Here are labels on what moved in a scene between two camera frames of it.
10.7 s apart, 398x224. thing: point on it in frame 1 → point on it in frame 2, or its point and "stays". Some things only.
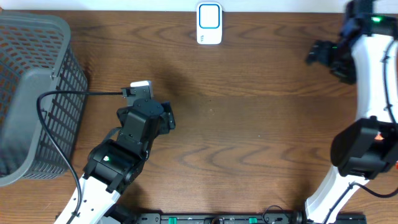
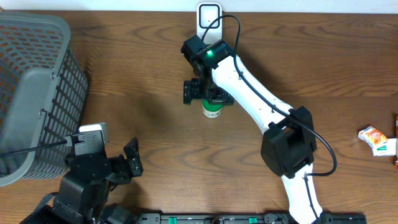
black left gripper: [167, 117] → [123, 174]
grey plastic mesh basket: [37, 56] stays
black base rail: [267, 216] stays
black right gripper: [319, 52] → [192, 91]
